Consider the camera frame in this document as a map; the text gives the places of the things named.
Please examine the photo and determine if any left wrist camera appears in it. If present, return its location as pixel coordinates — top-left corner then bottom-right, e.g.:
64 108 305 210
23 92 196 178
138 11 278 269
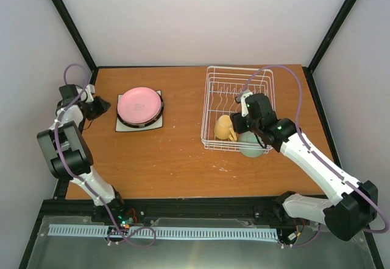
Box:
80 84 95 103

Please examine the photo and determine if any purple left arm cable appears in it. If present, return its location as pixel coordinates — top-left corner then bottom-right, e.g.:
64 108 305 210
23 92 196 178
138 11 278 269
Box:
54 63 157 248

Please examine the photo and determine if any white square plate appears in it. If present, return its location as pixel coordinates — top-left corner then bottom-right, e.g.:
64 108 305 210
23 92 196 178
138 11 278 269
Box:
115 89 163 133

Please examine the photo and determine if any right black frame post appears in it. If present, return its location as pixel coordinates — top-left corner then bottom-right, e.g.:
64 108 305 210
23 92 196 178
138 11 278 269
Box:
307 0 372 72

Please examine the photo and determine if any light blue cable duct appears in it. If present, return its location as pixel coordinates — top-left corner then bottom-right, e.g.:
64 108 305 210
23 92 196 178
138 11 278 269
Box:
47 224 278 242

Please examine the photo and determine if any white wire dish rack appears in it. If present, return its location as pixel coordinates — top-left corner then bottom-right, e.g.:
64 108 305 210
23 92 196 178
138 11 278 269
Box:
200 66 276 154

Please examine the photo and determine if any black frame post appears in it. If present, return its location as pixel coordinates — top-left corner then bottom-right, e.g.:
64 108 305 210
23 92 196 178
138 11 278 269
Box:
307 0 372 72
51 0 98 73

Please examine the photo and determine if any yellow ceramic mug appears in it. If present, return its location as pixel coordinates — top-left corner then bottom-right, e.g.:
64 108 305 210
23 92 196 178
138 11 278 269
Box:
214 115 237 142

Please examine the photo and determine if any black round plate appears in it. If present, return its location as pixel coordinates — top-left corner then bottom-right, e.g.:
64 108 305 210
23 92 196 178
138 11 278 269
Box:
118 91 166 129

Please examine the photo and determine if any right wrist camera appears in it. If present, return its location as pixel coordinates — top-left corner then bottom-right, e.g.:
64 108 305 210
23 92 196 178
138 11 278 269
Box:
235 89 253 117

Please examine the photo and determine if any left black frame post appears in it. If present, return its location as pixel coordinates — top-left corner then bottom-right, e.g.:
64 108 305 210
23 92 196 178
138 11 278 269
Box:
51 0 98 73

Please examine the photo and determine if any pink round plate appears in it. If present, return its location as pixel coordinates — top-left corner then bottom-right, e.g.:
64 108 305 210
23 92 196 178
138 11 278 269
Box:
117 86 161 124

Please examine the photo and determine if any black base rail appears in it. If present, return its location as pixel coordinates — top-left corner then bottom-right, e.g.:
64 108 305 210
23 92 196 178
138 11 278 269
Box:
39 197 366 230

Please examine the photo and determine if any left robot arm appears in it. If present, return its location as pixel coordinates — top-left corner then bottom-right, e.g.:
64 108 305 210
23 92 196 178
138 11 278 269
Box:
37 84 127 222

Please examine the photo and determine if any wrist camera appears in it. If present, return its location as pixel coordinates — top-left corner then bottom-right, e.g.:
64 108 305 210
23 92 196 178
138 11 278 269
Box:
235 89 253 117
80 84 95 103

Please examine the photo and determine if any metal base plate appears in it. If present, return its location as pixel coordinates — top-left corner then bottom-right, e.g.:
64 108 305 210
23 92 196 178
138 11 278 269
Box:
21 217 383 268

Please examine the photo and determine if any green ceramic bowl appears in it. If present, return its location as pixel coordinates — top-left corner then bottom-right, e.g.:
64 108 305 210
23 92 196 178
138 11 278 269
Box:
238 131 266 158

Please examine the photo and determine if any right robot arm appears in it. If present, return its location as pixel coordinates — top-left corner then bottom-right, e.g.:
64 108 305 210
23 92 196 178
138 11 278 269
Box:
230 91 378 241

